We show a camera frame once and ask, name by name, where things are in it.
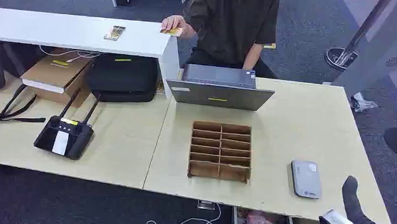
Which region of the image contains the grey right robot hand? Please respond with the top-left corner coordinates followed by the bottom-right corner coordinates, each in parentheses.
top-left (341, 175), bottom-right (397, 224)

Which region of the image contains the yellow printed card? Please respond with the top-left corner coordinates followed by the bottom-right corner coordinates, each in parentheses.
top-left (160, 26), bottom-right (184, 37)

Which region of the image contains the grey flat card reader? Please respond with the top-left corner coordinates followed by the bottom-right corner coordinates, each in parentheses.
top-left (289, 160), bottom-right (323, 200)

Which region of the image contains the open bin with pink items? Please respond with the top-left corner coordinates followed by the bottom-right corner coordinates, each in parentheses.
top-left (233, 207), bottom-right (296, 224)

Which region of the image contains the crumpled white paper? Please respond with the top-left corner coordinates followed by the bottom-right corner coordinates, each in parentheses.
top-left (349, 92), bottom-right (379, 114)

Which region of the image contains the wooden card slot box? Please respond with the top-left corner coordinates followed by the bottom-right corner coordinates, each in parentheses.
top-left (187, 120), bottom-right (254, 184)

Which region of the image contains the grey power adapter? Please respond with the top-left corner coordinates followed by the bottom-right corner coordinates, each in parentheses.
top-left (197, 200), bottom-right (216, 212)

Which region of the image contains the grey partition panel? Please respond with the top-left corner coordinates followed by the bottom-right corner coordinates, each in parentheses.
top-left (330, 0), bottom-right (397, 109)

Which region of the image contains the grey laptop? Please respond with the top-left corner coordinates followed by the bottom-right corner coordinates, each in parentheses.
top-left (165, 63), bottom-right (276, 112)

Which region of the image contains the person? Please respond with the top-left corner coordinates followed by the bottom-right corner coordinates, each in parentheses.
top-left (180, 0), bottom-right (282, 80)

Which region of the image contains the person's right hand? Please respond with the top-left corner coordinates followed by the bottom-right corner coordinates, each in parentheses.
top-left (161, 14), bottom-right (197, 39)

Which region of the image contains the black soft carry bag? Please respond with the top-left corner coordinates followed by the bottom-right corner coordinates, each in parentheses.
top-left (85, 53), bottom-right (160, 105)

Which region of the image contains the black remote controller with antennas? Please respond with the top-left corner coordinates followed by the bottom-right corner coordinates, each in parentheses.
top-left (33, 87), bottom-right (103, 161)

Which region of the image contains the brown cardboard box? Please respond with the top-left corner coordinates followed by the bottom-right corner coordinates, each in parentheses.
top-left (19, 47), bottom-right (96, 109)

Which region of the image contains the white raised shelf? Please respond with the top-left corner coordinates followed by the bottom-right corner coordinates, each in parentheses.
top-left (0, 7), bottom-right (183, 100)

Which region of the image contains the black backpack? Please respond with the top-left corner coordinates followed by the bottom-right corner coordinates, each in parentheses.
top-left (0, 41), bottom-right (40, 94)

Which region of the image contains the chrome stanchion post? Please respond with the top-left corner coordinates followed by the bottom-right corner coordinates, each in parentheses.
top-left (325, 0), bottom-right (393, 73)

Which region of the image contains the white floor cable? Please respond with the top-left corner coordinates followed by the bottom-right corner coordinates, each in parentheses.
top-left (145, 200), bottom-right (222, 224)

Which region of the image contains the thin white cable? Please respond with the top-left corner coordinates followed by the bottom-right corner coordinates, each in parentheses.
top-left (38, 45), bottom-right (102, 65)

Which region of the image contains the black strap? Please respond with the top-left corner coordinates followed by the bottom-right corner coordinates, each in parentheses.
top-left (0, 83), bottom-right (47, 124)

